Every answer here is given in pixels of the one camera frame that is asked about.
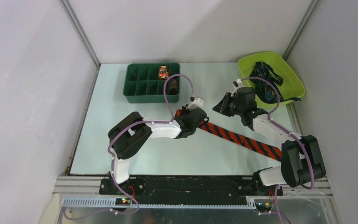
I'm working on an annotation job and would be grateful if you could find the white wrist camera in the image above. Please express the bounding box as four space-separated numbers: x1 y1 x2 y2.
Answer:
231 78 244 97
186 98 204 111

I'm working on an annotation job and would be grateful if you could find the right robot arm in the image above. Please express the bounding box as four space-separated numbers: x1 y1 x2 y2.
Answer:
213 87 326 195

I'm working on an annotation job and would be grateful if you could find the left corner aluminium post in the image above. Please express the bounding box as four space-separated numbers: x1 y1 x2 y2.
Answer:
59 0 101 69

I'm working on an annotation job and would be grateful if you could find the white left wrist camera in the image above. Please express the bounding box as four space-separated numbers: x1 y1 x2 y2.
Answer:
186 98 204 111

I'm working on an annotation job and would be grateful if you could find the corner aluminium post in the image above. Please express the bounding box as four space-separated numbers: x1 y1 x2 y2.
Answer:
59 0 101 69
282 0 320 61

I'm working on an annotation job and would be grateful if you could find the brown patterned rolled tie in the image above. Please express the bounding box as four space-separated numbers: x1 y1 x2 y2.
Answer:
168 77 179 95

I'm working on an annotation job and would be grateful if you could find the navy floral gold tie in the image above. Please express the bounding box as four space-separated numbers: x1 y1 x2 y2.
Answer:
249 61 301 104

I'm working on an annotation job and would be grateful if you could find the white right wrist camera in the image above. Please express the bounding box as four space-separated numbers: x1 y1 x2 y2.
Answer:
231 78 244 97

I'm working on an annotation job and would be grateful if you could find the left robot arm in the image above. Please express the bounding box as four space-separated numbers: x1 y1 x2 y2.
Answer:
107 107 209 194

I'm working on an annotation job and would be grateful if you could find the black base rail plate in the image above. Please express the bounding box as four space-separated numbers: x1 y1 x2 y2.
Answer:
99 175 275 206

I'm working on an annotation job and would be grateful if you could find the right corner aluminium post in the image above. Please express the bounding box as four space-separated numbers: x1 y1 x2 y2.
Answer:
282 0 320 61

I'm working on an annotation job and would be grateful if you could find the green compartment organizer tray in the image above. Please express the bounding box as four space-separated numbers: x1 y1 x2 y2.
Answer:
123 63 180 104

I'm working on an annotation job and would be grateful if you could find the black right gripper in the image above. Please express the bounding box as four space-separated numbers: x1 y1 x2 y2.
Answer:
213 92 245 117

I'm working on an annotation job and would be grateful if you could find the lime green plastic bin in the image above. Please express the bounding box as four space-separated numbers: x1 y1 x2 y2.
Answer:
237 51 305 109

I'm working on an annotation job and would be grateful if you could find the orange navy striped tie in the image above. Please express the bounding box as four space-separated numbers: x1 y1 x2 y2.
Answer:
175 109 283 162

